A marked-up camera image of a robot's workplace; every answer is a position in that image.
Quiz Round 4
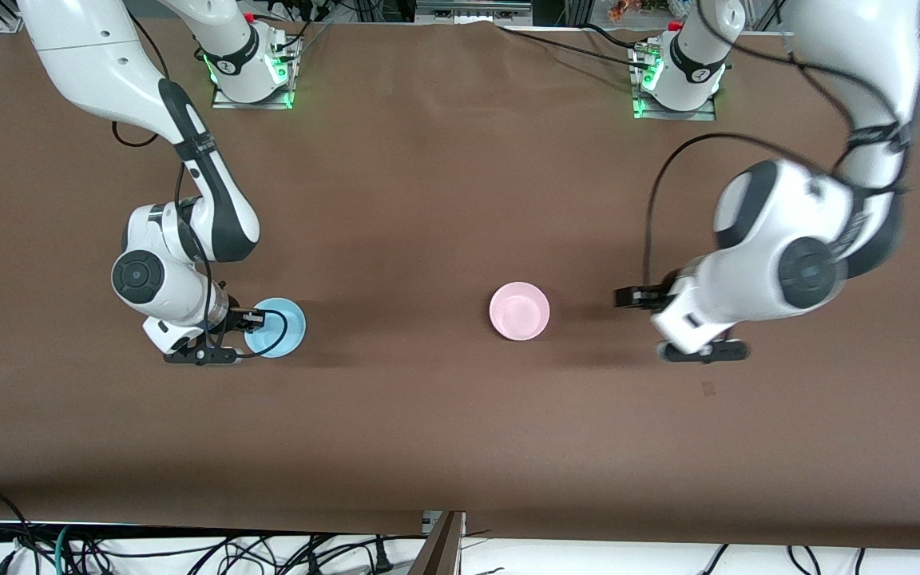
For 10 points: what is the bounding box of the aluminium post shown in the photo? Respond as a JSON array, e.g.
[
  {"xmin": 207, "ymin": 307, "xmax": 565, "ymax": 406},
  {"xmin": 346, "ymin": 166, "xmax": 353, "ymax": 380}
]
[{"xmin": 408, "ymin": 511, "xmax": 467, "ymax": 575}]

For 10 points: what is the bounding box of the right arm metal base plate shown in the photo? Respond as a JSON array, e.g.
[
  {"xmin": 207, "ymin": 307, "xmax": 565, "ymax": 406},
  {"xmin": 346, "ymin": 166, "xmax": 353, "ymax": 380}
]
[{"xmin": 211, "ymin": 36, "xmax": 301, "ymax": 110}]

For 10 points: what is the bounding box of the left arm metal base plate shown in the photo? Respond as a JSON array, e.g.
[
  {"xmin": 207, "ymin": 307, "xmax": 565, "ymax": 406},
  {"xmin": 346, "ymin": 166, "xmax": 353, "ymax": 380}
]
[{"xmin": 632, "ymin": 44, "xmax": 718, "ymax": 122}]

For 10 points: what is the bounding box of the pink bowl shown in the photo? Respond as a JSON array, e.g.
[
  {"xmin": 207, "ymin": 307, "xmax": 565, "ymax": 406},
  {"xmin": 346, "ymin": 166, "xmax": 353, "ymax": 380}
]
[{"xmin": 490, "ymin": 281, "xmax": 550, "ymax": 342}]

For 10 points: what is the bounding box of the light blue bowl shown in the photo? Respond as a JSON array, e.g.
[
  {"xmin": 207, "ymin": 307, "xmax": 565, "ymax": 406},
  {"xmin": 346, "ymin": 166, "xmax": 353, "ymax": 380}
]
[{"xmin": 244, "ymin": 298, "xmax": 307, "ymax": 359}]

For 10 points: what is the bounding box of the black table cable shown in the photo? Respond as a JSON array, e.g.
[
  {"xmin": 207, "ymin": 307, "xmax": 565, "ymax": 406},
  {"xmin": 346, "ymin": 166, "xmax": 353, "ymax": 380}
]
[
  {"xmin": 498, "ymin": 27, "xmax": 640, "ymax": 66},
  {"xmin": 578, "ymin": 22, "xmax": 654, "ymax": 49}
]

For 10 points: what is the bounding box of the brown table cover sheet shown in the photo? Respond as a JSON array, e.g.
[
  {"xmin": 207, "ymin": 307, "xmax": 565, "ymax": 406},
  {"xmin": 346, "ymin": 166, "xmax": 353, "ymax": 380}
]
[{"xmin": 0, "ymin": 14, "xmax": 920, "ymax": 552}]

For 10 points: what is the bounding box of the grey aluminium frame rail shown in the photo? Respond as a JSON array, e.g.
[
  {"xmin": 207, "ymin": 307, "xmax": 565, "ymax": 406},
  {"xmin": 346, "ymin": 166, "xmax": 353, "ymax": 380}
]
[{"xmin": 416, "ymin": 0, "xmax": 533, "ymax": 25}]

